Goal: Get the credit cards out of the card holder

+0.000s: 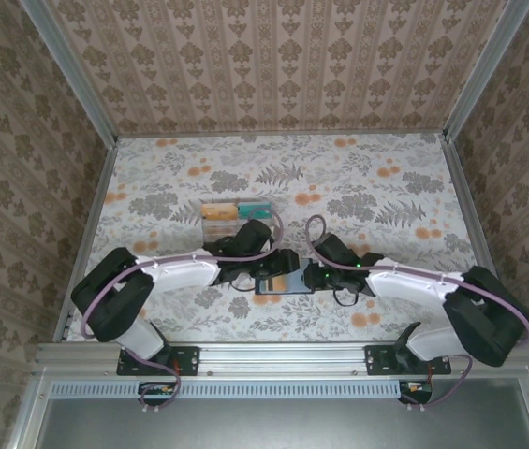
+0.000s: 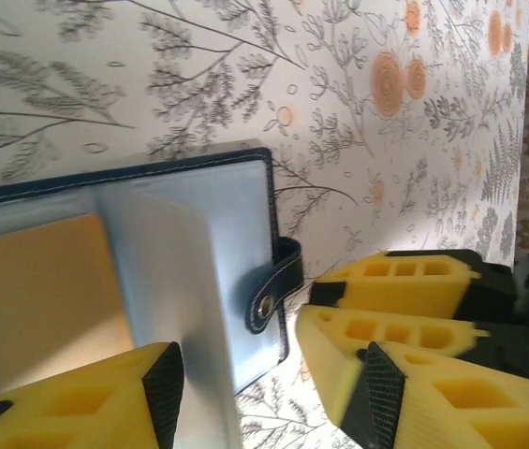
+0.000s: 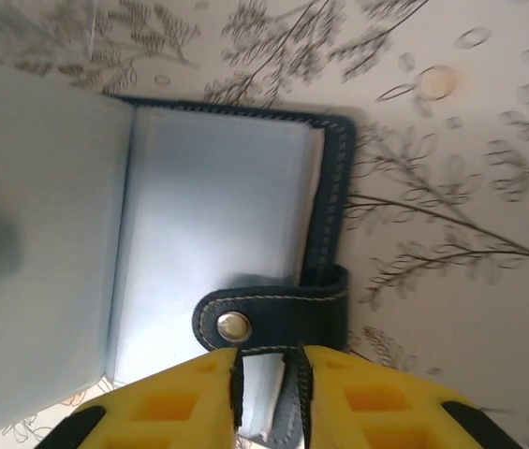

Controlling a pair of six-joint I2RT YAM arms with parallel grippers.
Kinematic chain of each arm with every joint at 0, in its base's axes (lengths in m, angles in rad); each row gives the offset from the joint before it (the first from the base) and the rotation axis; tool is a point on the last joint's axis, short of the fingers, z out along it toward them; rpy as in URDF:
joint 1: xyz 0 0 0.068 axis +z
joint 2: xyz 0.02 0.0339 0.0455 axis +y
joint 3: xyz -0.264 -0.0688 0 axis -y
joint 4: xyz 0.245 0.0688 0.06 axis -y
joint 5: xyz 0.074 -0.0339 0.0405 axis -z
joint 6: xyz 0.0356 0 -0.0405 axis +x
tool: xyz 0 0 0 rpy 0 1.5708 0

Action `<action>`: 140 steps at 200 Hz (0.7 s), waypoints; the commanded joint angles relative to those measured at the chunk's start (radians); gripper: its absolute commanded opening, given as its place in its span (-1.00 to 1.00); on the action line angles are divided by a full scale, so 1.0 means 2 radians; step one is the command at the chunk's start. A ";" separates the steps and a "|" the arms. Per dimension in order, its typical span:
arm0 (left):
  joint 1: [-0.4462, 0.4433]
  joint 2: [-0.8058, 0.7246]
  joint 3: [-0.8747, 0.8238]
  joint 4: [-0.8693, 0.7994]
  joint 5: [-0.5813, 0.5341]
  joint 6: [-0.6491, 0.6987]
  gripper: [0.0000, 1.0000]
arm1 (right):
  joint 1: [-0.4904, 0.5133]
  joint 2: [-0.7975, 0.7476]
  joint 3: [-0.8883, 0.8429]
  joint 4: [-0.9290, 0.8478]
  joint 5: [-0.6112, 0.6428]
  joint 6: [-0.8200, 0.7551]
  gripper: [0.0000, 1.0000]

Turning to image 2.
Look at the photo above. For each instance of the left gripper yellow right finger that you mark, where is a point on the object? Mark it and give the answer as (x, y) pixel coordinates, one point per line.
(456, 407)

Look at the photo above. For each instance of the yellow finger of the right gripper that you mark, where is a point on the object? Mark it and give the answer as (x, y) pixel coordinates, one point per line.
(357, 290)
(329, 355)

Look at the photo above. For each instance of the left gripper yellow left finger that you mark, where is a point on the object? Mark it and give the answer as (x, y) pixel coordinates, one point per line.
(58, 411)

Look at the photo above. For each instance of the orange credit card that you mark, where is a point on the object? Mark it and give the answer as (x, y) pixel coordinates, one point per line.
(34, 290)

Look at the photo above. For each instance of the navy blue card holder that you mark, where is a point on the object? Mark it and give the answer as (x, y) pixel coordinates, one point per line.
(245, 220)

